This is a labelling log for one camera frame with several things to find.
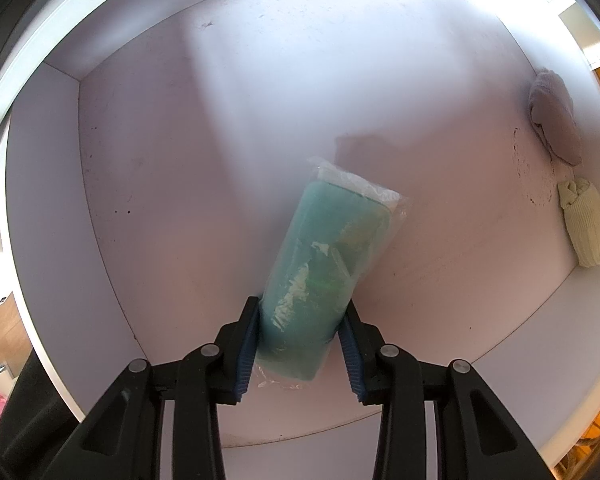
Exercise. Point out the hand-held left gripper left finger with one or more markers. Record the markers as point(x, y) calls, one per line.
point(247, 355)

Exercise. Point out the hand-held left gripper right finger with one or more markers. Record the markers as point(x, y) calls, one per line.
point(350, 355)

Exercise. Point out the green packet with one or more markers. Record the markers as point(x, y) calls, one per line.
point(325, 240)

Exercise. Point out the white drawer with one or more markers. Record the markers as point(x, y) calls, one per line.
point(180, 160)

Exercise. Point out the pale yellow sock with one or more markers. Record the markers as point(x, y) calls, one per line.
point(585, 225)

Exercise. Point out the lavender sock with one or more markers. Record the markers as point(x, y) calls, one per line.
point(555, 110)

